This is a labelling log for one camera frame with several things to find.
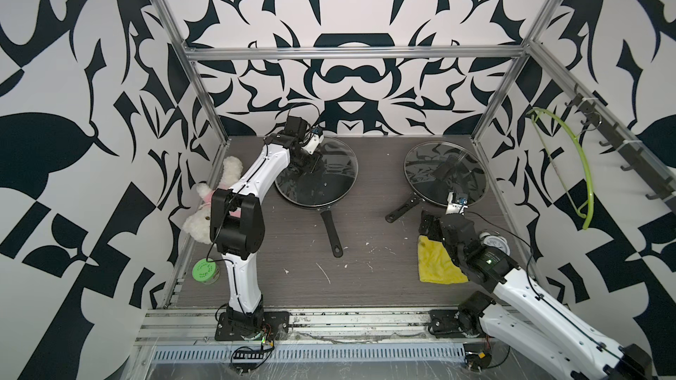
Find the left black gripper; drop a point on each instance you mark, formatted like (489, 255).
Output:
(314, 160)

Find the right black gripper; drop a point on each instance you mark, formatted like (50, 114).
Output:
(425, 216)

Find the yellow cleaning cloth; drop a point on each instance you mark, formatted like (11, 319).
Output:
(435, 265)

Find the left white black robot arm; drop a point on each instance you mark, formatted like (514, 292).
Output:
(237, 227)

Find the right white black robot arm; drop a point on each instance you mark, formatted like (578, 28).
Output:
(511, 307)

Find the left black frying pan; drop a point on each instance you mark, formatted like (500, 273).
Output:
(330, 232)

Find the black frying pan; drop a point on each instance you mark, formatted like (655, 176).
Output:
(330, 232)
(404, 210)

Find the right black frying pan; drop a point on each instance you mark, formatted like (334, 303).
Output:
(404, 210)

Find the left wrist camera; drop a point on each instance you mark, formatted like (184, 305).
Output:
(313, 140)

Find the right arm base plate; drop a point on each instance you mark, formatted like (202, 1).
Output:
(454, 324)

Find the black wall hook rack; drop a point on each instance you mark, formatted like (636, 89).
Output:
(618, 138)

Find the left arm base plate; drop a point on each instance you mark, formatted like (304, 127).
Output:
(235, 326)

